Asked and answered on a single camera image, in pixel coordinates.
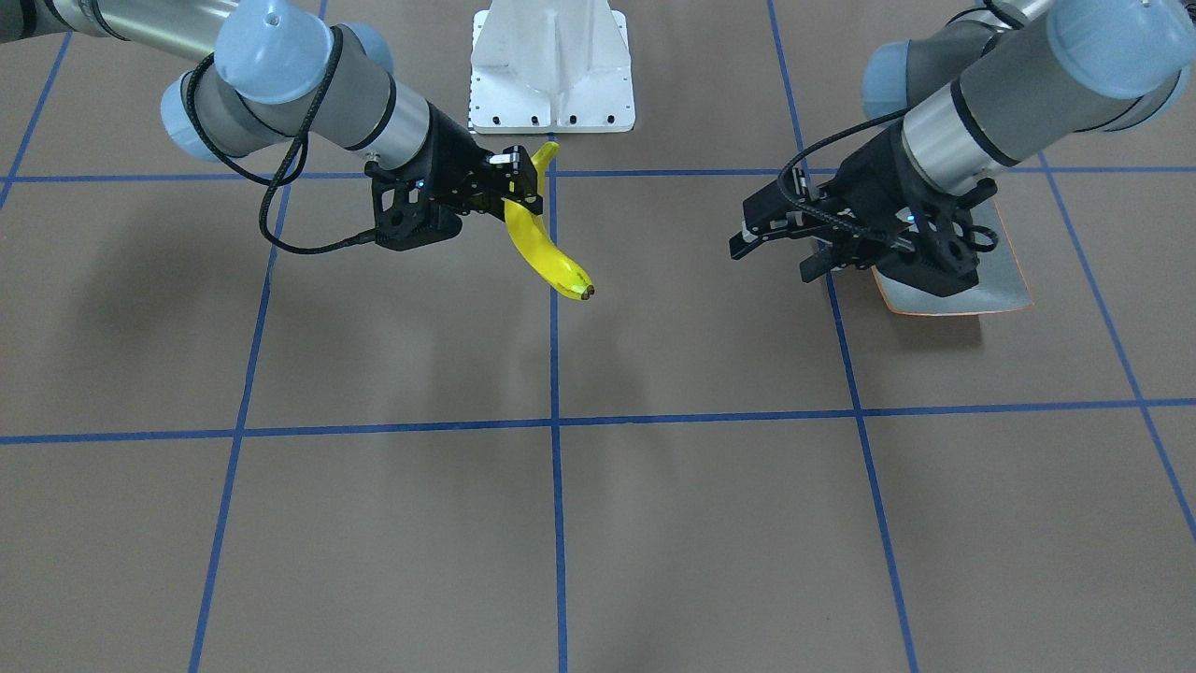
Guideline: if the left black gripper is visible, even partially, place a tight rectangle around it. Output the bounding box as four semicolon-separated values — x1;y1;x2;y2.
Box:
730;121;927;285

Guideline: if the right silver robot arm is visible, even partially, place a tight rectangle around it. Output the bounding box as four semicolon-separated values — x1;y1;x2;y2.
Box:
4;1;543;230

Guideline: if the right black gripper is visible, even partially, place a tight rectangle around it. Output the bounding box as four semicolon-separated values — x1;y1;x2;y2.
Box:
421;104;543;222

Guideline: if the grey square plate orange rim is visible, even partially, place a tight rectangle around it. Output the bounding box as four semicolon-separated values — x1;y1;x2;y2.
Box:
873;197;1033;318

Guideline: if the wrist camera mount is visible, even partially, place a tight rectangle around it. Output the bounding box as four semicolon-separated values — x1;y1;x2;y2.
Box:
875;178;1001;296
364;161;463;251

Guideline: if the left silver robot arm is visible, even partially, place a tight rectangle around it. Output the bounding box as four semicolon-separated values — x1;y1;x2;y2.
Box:
730;1;1192;295

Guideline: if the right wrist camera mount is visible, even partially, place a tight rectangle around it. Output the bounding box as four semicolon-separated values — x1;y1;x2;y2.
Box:
364;161;463;251

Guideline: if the white camera mast base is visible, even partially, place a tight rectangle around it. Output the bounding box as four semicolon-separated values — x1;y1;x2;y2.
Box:
466;1;636;134

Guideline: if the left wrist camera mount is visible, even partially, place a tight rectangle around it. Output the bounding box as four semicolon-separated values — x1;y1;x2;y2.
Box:
875;178;1001;296

